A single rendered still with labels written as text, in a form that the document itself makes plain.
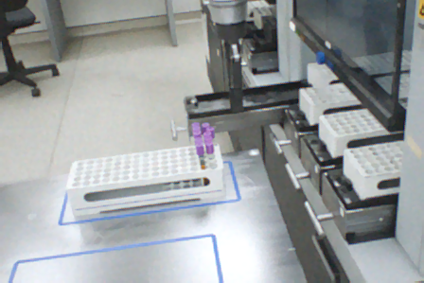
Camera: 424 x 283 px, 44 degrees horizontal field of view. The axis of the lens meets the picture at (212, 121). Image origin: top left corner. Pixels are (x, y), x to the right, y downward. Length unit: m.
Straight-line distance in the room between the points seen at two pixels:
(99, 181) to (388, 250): 0.55
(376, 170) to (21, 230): 0.67
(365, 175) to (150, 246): 0.41
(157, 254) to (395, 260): 0.42
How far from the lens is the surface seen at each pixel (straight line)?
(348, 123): 1.18
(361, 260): 1.01
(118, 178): 1.01
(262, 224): 0.95
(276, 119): 1.39
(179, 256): 0.90
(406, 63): 1.49
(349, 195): 1.02
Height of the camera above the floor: 1.42
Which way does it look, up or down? 27 degrees down
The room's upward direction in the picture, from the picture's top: 6 degrees counter-clockwise
